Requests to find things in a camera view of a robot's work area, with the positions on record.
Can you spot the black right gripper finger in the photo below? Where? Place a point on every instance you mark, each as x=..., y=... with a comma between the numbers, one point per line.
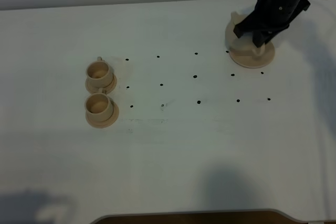
x=262, y=36
x=246, y=24

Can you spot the beige ceramic teapot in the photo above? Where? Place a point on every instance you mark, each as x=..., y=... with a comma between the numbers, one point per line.
x=245, y=42

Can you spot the beige round teapot saucer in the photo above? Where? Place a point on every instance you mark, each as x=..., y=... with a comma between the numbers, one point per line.
x=247, y=60

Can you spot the beige far cup saucer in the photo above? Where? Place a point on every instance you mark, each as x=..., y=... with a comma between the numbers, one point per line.
x=109, y=88

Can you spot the beige cup saucer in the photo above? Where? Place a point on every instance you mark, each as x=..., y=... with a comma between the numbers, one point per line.
x=108, y=122
x=109, y=88

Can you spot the beige far teacup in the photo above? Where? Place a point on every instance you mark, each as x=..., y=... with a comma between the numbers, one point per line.
x=99, y=74

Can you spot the beige teacup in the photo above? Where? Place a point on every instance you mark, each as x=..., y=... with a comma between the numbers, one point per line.
x=99, y=107
x=99, y=74

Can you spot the beige near teacup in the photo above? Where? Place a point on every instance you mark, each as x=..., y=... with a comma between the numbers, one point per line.
x=99, y=107

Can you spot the beige near cup saucer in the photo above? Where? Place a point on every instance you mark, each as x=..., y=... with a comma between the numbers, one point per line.
x=108, y=122

